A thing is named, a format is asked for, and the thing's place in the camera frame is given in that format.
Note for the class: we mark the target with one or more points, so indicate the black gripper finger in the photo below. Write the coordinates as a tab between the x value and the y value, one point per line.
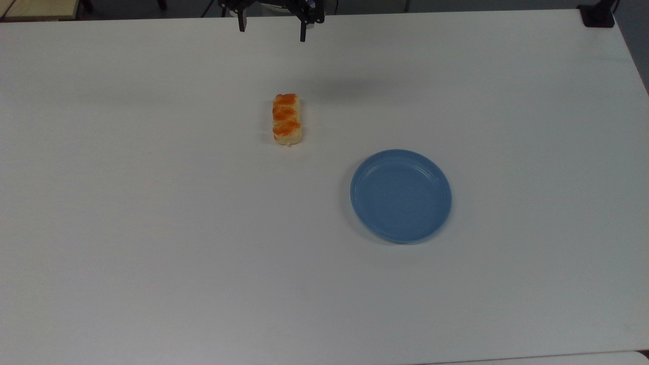
242	20
303	26

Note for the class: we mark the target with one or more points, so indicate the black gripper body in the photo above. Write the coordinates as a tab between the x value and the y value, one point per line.
268	2

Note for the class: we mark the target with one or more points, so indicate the braided glazed bread roll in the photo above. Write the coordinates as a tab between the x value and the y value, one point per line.
287	119

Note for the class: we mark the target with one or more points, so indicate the blue round plate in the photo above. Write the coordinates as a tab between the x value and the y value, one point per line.
400	195

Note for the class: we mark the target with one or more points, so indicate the light wooden table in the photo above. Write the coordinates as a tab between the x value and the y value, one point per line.
38	8

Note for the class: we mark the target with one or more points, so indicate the black table clamp mount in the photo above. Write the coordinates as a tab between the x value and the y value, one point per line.
598	14

